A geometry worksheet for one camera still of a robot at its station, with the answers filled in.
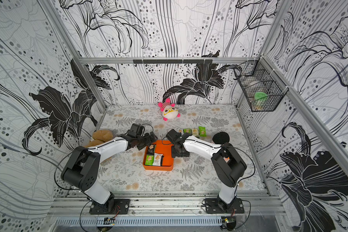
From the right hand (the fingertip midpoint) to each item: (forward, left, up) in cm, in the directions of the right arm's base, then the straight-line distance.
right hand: (178, 152), depth 90 cm
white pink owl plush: (+32, +7, +4) cm, 33 cm away
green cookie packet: (+18, -6, -1) cm, 19 cm away
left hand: (+6, +16, +2) cm, 17 cm away
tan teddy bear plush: (+8, +51, +8) cm, 52 cm away
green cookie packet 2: (+17, -17, -1) cm, 24 cm away
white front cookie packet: (-5, +13, +1) cm, 14 cm away
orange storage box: (+4, +9, 0) cm, 10 cm away
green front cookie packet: (-5, +18, +1) cm, 19 cm away
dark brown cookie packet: (+3, +18, +1) cm, 18 cm away
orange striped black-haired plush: (+9, -27, +4) cm, 29 cm away
